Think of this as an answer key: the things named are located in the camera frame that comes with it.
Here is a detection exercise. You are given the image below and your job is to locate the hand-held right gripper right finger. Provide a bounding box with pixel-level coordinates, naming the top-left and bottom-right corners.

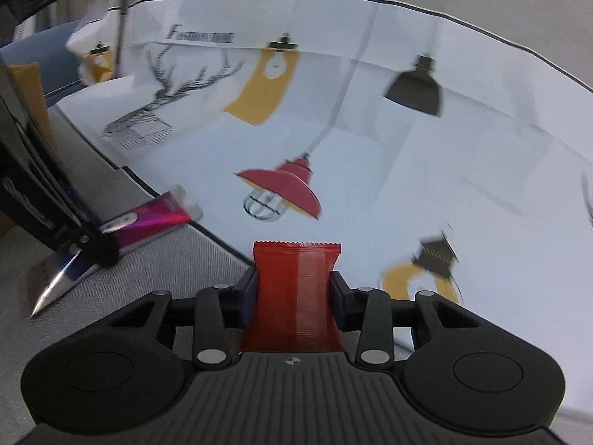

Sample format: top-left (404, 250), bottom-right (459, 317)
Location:
top-left (330, 271), bottom-right (485, 368)

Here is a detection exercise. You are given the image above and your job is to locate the dark blue seat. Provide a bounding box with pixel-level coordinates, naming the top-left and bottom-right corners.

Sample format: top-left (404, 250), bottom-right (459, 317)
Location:
top-left (0, 21), bottom-right (89, 100)

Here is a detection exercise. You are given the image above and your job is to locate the magenta and silver snack packet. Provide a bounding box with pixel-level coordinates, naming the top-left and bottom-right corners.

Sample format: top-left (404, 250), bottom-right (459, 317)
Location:
top-left (29, 185), bottom-right (203, 319)

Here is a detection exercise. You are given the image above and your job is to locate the thin black rod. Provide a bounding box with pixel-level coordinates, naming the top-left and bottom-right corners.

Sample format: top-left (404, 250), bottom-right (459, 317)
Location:
top-left (114, 0), bottom-right (136, 72)

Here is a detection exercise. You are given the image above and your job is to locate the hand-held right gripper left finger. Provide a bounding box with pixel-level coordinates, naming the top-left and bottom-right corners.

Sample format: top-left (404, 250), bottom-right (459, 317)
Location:
top-left (103, 266), bottom-right (259, 372)

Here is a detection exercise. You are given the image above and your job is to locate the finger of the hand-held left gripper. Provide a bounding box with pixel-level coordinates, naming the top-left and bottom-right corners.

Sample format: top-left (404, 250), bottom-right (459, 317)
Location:
top-left (58, 167), bottom-right (120, 270)

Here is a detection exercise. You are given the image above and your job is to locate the cardboard box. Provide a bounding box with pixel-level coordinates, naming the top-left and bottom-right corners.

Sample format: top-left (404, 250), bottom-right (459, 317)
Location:
top-left (8, 62), bottom-right (60, 151)

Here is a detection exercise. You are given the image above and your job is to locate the printed cloth with deer and lamps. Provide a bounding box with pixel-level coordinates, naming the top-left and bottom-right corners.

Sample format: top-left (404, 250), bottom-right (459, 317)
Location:
top-left (65, 0), bottom-right (593, 427)

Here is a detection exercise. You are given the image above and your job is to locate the red snack packet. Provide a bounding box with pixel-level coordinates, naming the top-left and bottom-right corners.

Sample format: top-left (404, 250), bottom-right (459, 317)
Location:
top-left (240, 240), bottom-right (346, 353)

